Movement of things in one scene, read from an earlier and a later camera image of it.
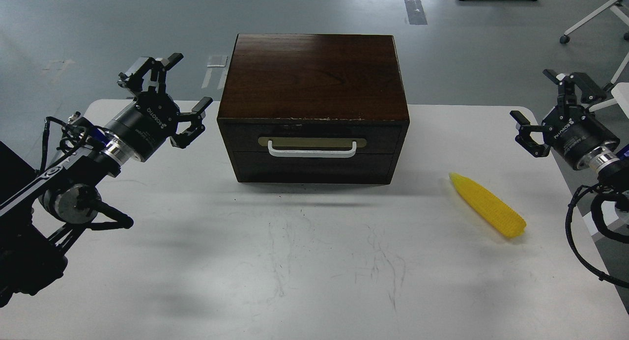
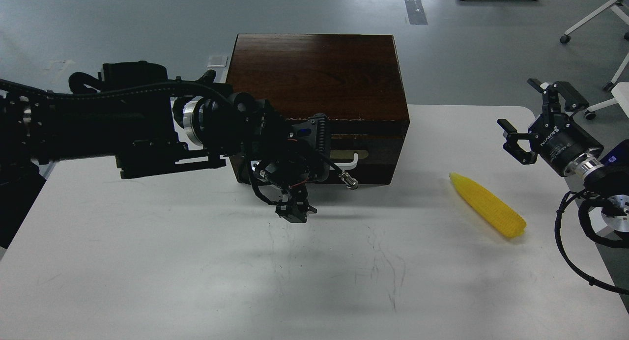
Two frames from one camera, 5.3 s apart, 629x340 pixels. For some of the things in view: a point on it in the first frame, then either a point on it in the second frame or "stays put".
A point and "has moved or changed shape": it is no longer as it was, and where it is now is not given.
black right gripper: x=569 y=130 -> x=555 y=136
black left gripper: x=152 y=118 -> x=291 y=151
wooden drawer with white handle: x=263 y=137 has moved or changed shape
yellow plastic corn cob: x=498 y=214 stays put
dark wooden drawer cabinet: x=315 y=109 stays put
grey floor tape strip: x=414 y=5 stays put
